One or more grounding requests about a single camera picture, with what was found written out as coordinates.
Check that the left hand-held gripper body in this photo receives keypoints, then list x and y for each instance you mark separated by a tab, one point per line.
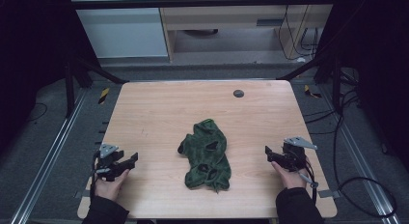
109	167

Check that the black upright stand post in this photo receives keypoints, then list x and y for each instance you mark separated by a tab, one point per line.
69	89
336	85

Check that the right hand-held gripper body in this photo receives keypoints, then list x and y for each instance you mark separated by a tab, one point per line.
292	156

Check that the black horizontal frame bar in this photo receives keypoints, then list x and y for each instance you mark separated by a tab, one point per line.
193	3

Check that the white cabinet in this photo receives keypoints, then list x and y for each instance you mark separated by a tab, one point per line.
122	31

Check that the grey table edge bracket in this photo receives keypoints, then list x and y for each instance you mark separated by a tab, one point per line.
82	194
328	194

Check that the person's left hand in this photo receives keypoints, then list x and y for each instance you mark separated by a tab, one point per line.
109	187

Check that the person's right hand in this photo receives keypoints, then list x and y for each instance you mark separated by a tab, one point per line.
289	177

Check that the black curtain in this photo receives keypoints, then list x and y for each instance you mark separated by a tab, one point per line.
376	56
35	50

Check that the aluminium floor rail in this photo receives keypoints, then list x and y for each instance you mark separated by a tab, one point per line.
357	159
48	159

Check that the grey round table grommet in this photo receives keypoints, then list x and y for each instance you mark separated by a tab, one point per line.
238	93

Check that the yellow black hazard tape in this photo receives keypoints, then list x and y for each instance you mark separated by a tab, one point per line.
103	96
311	92

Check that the dark green cloth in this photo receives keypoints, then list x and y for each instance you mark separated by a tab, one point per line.
205	156

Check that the black diagonal frame strut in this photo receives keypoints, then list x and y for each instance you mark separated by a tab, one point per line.
302	68
99	69

